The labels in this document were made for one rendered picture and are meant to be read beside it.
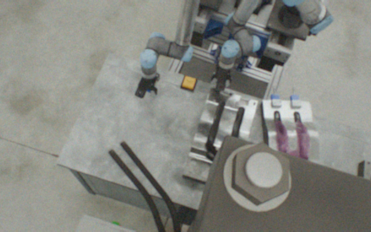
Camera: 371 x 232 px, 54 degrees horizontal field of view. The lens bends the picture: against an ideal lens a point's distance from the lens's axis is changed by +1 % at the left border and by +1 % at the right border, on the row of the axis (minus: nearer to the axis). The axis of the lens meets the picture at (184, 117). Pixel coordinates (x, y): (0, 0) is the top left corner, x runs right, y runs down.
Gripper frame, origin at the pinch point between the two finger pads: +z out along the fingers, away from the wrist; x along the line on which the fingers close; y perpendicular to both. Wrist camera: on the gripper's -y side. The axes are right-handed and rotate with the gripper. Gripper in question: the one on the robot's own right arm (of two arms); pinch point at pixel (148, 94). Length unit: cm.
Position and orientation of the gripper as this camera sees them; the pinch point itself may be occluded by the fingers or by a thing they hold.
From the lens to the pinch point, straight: 196.8
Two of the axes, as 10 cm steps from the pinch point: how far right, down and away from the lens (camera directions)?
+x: -9.1, -4.0, 1.1
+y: 4.1, -8.2, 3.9
